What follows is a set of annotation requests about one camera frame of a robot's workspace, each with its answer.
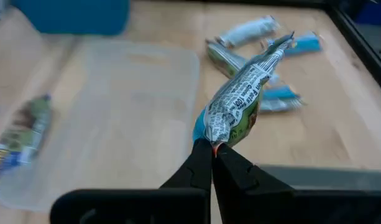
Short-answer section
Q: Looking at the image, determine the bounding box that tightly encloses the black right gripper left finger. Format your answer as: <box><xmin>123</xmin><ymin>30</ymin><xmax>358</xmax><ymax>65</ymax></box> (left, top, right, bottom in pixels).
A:
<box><xmin>160</xmin><ymin>138</ymin><xmax>213</xmax><ymax>191</ymax></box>

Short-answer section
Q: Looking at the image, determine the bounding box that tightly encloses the blue plastic tray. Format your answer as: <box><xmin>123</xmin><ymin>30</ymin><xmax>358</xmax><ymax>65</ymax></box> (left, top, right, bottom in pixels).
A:
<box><xmin>10</xmin><ymin>0</ymin><xmax>131</xmax><ymax>35</ymax></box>

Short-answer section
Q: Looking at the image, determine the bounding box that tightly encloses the green blue snack packet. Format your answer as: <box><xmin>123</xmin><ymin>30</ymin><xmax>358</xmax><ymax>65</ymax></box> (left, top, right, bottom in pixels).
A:
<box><xmin>0</xmin><ymin>93</ymin><xmax>53</xmax><ymax>200</ymax></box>

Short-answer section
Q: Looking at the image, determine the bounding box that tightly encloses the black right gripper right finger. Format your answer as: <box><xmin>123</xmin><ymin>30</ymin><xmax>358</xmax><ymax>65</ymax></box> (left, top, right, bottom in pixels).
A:
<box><xmin>212</xmin><ymin>142</ymin><xmax>294</xmax><ymax>193</ymax></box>

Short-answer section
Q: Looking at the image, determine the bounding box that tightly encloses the blue storage bin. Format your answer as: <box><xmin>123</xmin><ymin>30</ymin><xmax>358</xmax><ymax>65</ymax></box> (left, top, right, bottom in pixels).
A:
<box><xmin>354</xmin><ymin>0</ymin><xmax>381</xmax><ymax>26</ymax></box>

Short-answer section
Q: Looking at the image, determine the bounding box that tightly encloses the blue-wrapped granola bar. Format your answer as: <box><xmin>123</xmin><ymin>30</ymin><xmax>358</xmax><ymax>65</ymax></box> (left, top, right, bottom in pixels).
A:
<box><xmin>205</xmin><ymin>40</ymin><xmax>250</xmax><ymax>78</ymax></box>
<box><xmin>266</xmin><ymin>30</ymin><xmax>322</xmax><ymax>58</ymax></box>
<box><xmin>192</xmin><ymin>30</ymin><xmax>295</xmax><ymax>150</ymax></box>
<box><xmin>215</xmin><ymin>15</ymin><xmax>280</xmax><ymax>49</ymax></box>
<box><xmin>260</xmin><ymin>74</ymin><xmax>305</xmax><ymax>113</ymax></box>

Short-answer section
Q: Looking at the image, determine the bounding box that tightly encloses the clear plastic container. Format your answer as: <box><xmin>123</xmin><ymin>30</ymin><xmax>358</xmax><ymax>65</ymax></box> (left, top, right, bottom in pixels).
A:
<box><xmin>0</xmin><ymin>39</ymin><xmax>201</xmax><ymax>212</ymax></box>

